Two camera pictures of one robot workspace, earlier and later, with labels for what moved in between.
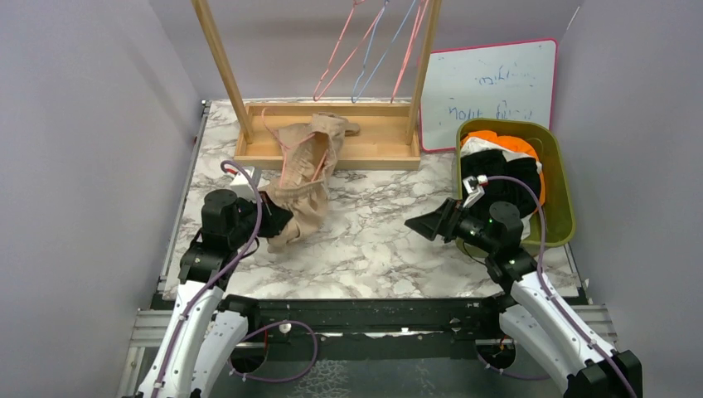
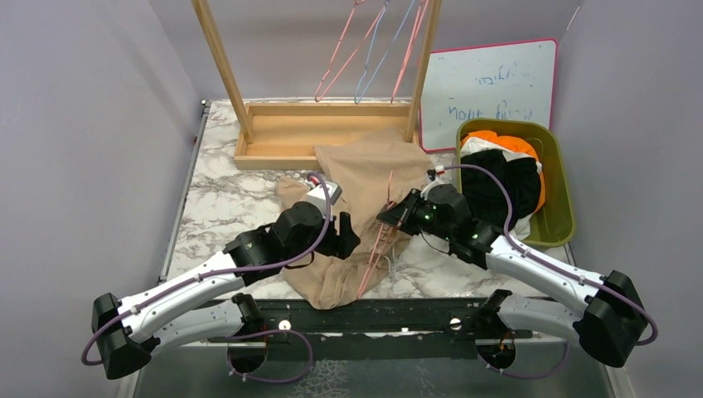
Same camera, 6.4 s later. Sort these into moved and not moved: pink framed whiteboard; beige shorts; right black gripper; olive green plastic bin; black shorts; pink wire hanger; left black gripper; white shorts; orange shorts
Moved: left black gripper; beige shorts; right black gripper
Not moved: pink framed whiteboard; white shorts; pink wire hanger; black shorts; olive green plastic bin; orange shorts
